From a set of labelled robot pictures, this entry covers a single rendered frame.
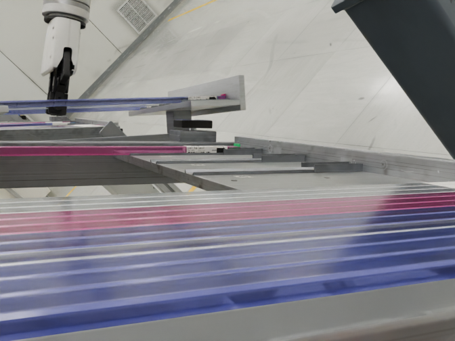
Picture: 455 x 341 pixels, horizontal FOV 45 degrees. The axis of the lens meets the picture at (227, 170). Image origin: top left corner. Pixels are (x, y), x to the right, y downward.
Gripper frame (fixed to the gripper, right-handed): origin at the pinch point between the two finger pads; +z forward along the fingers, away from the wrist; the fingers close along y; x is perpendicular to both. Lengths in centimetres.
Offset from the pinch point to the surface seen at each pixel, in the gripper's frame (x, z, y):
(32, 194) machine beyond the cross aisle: 66, 41, -404
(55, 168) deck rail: -4.8, 11.6, 27.9
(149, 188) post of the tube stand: 18.7, 14.2, 3.0
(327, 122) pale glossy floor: 128, -18, -81
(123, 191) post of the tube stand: 13.4, 15.1, 2.9
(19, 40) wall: 79, -151, -699
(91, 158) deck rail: -0.1, 9.8, 28.3
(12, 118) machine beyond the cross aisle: 42, -23, -396
